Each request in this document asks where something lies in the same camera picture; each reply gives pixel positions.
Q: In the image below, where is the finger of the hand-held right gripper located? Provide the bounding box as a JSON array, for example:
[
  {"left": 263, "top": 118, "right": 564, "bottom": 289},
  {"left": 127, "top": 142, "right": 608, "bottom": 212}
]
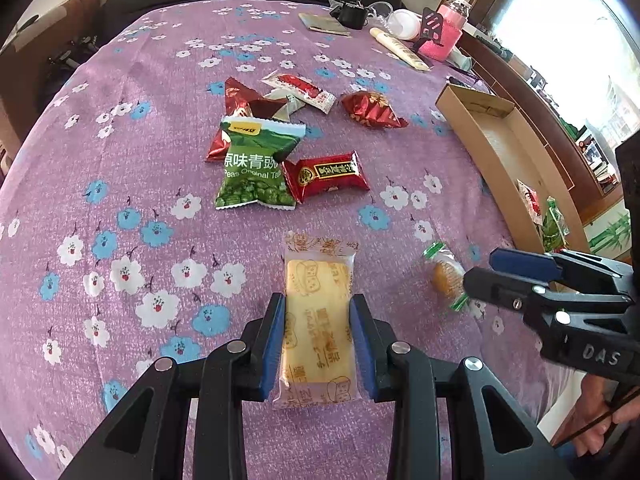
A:
[
  {"left": 462, "top": 266, "right": 631, "bottom": 331},
  {"left": 489, "top": 247, "right": 628, "bottom": 283}
]

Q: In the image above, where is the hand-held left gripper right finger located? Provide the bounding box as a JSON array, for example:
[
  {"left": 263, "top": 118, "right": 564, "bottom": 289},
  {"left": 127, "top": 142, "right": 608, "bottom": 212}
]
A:
[{"left": 349, "top": 294, "right": 571, "bottom": 480}]

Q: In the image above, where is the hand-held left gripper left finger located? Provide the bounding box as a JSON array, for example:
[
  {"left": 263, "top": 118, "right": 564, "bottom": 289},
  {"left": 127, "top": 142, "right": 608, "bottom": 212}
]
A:
[{"left": 60, "top": 292, "right": 287, "bottom": 480}]

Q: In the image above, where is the round cookie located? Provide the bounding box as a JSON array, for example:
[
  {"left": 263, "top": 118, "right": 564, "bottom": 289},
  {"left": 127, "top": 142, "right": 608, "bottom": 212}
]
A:
[{"left": 422, "top": 242, "right": 471, "bottom": 311}]

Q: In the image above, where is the yellow bread packet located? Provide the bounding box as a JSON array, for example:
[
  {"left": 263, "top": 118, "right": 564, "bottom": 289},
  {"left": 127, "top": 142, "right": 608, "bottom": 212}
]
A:
[{"left": 272, "top": 230, "right": 361, "bottom": 411}]

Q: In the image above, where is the shallow cardboard box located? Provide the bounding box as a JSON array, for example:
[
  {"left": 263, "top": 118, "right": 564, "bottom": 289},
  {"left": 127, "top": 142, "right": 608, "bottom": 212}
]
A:
[{"left": 435, "top": 84, "right": 591, "bottom": 261}]

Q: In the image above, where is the dark red gold label packet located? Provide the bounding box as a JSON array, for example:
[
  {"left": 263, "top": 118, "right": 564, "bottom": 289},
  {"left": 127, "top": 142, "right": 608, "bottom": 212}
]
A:
[{"left": 282, "top": 150, "right": 372, "bottom": 205}]

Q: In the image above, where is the green pea snack packet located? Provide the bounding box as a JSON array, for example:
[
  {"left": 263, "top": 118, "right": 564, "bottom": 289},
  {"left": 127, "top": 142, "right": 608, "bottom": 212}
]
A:
[
  {"left": 215, "top": 115, "right": 307, "bottom": 210},
  {"left": 540, "top": 197, "right": 571, "bottom": 253}
]

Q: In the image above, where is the red patterned snack packet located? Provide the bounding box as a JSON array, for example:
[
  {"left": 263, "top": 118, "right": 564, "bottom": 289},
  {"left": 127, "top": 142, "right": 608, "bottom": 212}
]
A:
[{"left": 341, "top": 90, "right": 409, "bottom": 131}]

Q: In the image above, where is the shiny red snack packet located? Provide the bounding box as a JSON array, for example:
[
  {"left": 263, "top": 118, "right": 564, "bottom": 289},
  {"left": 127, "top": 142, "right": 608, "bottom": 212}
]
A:
[{"left": 205, "top": 77, "right": 291, "bottom": 163}]

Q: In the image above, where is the person's right hand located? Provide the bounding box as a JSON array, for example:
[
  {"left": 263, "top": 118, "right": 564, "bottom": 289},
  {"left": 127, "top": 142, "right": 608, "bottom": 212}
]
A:
[{"left": 565, "top": 375, "right": 640, "bottom": 458}]

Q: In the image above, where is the white and red snack packet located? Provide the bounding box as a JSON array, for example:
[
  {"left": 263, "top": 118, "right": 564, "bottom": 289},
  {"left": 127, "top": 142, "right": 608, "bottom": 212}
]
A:
[{"left": 517, "top": 180, "right": 543, "bottom": 226}]

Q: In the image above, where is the bamboo picture panel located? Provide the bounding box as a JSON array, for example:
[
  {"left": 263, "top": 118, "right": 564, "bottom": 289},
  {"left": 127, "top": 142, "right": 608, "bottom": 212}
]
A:
[{"left": 585, "top": 210, "right": 636, "bottom": 261}]

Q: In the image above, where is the wooden window sill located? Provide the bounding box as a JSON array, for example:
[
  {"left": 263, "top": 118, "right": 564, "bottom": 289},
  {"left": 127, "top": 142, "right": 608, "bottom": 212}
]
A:
[{"left": 457, "top": 30, "right": 626, "bottom": 206}]

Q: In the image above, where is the wooden framed window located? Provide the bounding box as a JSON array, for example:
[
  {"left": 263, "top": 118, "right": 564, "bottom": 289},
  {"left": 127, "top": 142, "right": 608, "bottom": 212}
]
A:
[{"left": 440, "top": 0, "right": 640, "bottom": 136}]

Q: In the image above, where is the bottle in pink knit sleeve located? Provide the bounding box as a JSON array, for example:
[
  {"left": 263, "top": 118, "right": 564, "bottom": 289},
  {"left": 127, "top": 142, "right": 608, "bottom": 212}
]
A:
[{"left": 419, "top": 0, "right": 471, "bottom": 63}]

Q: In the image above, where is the cream tube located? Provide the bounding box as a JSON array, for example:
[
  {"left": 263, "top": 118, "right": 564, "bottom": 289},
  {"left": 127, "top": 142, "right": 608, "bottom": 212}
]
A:
[{"left": 370, "top": 27, "right": 431, "bottom": 72}]

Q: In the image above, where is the black slotted stand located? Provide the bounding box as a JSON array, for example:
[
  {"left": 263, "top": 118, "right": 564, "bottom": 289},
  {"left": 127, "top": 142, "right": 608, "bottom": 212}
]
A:
[{"left": 412, "top": 7, "right": 446, "bottom": 53}]

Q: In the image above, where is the small white green packet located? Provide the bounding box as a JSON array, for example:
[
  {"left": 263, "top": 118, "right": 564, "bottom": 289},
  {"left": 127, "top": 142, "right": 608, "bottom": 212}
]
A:
[{"left": 265, "top": 89, "right": 306, "bottom": 122}]

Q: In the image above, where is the white jar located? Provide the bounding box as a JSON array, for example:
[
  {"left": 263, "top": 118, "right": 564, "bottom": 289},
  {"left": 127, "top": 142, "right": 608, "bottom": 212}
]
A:
[{"left": 387, "top": 9, "right": 423, "bottom": 41}]

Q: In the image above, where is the long white red snack packet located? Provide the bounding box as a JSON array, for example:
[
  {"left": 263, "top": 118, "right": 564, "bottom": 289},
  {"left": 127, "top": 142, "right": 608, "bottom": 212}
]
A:
[{"left": 262, "top": 72, "right": 337, "bottom": 114}]

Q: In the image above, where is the black cup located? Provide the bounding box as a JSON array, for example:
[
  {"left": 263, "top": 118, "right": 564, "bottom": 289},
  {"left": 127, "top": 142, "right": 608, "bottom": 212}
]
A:
[{"left": 330, "top": 0, "right": 368, "bottom": 30}]

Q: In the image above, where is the grey booklet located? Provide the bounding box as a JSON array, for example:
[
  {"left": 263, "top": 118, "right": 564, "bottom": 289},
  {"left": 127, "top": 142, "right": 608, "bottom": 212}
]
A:
[{"left": 298, "top": 12, "right": 352, "bottom": 37}]

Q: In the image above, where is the dark metal tool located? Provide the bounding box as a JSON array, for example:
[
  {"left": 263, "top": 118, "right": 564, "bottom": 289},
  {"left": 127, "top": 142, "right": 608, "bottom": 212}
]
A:
[{"left": 45, "top": 35, "right": 101, "bottom": 81}]

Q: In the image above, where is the brown armchair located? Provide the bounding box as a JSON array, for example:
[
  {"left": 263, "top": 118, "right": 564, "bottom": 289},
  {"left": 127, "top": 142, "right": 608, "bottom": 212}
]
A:
[{"left": 0, "top": 0, "right": 103, "bottom": 126}]

